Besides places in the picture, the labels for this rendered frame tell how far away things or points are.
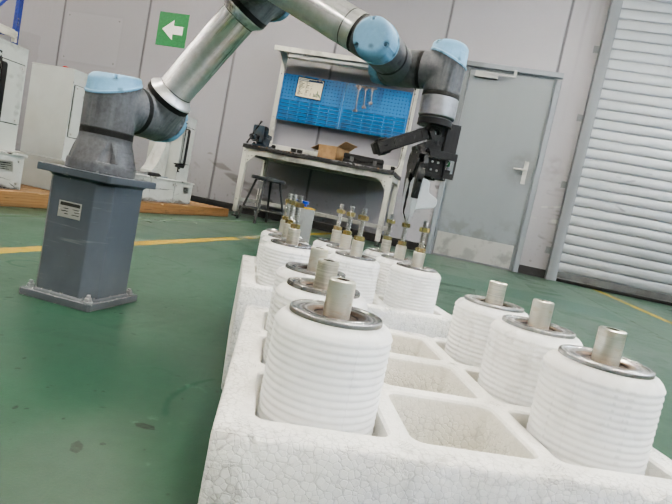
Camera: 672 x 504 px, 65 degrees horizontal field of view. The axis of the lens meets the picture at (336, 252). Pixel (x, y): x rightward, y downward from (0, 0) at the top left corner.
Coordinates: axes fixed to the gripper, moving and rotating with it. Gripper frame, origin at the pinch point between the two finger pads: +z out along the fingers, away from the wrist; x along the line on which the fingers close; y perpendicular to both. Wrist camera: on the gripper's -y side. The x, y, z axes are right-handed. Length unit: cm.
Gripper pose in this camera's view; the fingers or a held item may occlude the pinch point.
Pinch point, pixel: (404, 215)
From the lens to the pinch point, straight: 109.9
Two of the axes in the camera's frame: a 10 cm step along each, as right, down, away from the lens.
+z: -2.0, 9.8, 0.9
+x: -1.2, -1.2, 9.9
